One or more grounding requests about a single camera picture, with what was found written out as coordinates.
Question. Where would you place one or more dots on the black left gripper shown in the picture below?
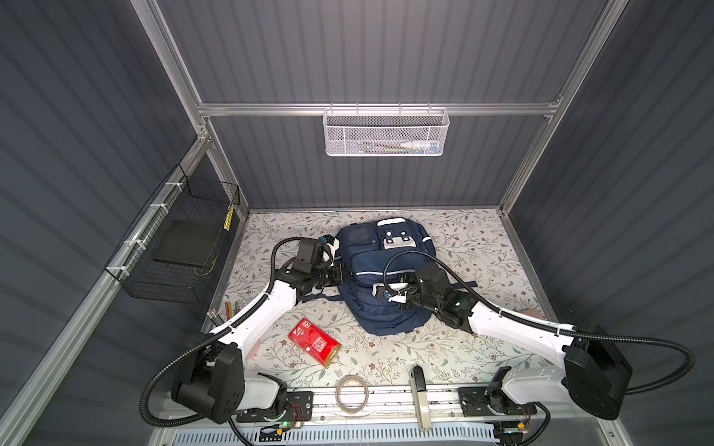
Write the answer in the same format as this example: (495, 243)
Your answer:
(333, 273)

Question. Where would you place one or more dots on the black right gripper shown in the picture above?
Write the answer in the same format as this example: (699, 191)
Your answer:
(406, 290)

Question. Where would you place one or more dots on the navy blue backpack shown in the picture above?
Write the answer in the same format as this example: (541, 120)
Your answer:
(378, 252)

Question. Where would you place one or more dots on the red gold tin box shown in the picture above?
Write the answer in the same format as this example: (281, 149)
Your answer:
(315, 341)

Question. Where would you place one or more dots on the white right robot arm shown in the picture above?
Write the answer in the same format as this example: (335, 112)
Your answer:
(586, 367)

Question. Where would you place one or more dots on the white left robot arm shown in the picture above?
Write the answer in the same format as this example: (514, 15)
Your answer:
(211, 379)

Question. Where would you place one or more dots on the floral table mat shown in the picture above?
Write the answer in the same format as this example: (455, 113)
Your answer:
(473, 242)

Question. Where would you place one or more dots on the black beige box cutter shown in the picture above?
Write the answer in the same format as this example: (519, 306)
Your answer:
(420, 396)

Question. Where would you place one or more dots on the yellow tag on black basket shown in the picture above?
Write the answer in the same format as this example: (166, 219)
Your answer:
(228, 218)

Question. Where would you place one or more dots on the colored pencils in cup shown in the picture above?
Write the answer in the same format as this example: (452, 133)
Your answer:
(222, 314)

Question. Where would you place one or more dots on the clear tape roll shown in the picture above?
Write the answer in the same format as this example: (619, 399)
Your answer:
(352, 394)

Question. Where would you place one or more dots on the markers in white basket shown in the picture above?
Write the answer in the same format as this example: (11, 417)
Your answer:
(416, 147)

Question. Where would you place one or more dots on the white wire mesh basket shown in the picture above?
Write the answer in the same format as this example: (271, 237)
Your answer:
(345, 126)

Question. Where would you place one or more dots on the black wire mesh basket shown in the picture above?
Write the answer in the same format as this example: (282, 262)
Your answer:
(177, 250)

